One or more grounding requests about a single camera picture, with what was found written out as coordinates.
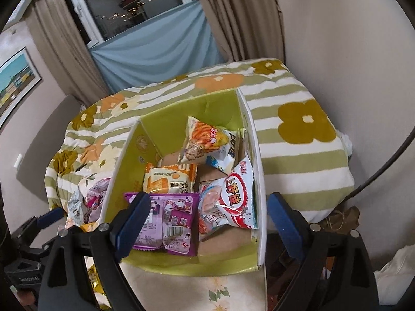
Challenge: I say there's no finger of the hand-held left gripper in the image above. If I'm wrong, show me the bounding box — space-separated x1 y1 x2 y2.
11 207 65 250

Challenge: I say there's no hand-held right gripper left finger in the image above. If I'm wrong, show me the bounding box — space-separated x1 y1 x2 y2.
39 192 153 311

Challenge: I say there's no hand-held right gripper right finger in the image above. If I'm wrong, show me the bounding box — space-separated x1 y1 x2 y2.
267 192 380 311

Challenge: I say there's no green plastic bin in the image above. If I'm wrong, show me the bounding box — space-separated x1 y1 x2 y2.
97 87 268 277

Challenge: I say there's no clear white snack packet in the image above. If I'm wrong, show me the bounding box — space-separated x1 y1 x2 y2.
66 188 88 227

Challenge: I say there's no purple snack packet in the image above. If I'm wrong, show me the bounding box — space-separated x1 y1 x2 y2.
124 192 200 256

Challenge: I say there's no red white snack packet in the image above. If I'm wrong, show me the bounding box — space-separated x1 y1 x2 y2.
198 160 258 234

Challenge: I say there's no orange bread packet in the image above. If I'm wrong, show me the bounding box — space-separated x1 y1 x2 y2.
143 162 198 195

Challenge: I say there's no brown paper bag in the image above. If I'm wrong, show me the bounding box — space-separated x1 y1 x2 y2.
324 206 360 234

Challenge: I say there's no gold foil snack packet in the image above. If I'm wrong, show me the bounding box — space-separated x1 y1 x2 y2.
81 222 109 297

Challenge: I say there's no white blue snack packet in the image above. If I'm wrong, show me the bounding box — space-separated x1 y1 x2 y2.
206 128 248 172

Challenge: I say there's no crumpled white plastic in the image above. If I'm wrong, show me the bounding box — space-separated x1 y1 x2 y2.
337 133 354 156

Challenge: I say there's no orange striped snack packet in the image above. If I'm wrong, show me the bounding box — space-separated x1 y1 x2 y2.
180 116 239 165

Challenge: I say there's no white plastic bag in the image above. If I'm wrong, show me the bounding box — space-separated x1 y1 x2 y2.
373 244 415 299

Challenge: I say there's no striped floral blanket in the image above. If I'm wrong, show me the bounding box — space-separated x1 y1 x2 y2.
47 58 354 311

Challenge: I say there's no beige curtain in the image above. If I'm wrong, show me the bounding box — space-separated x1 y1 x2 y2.
190 0 286 63
26 0 111 107

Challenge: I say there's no blue curtain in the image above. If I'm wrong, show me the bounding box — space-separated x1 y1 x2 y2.
89 0 224 93

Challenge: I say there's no window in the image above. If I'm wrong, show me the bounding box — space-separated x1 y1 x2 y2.
65 0 202 44

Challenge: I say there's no black cable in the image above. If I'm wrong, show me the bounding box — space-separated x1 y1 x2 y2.
352 133 415 198

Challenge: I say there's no framed wall picture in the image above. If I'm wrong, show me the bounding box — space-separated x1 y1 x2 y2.
0 47 43 127

